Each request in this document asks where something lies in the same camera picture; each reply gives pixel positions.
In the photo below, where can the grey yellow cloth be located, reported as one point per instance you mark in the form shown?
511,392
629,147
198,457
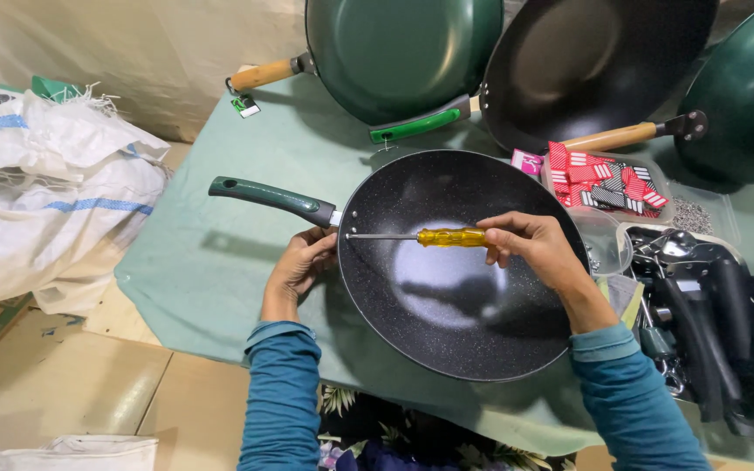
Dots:
622,294

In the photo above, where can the clear tray of red labels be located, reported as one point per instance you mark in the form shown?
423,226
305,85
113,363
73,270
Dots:
606,186

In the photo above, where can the person's floral clothing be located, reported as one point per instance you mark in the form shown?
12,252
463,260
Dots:
403,432

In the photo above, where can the green plastic bag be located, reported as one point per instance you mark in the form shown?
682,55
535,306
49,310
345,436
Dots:
50,88

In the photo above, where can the clear tray of small screws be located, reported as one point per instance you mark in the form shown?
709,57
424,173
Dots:
698,216

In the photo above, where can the white woven sack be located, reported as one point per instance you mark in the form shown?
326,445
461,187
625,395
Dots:
50,196

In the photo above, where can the small green white hang tag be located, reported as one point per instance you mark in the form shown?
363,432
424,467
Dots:
245,106

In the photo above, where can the pale green table cloth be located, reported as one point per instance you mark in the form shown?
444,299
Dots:
246,275

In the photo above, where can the white plastic bag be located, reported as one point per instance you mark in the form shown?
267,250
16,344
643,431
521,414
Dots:
69,454

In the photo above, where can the clear plastic bowl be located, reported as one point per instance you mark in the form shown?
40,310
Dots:
603,245

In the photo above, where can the pink label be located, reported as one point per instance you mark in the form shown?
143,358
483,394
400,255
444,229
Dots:
526,162

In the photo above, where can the person's left hand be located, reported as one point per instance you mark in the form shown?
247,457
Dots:
295,268

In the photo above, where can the person's right hand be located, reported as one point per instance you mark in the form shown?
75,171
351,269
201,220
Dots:
540,248

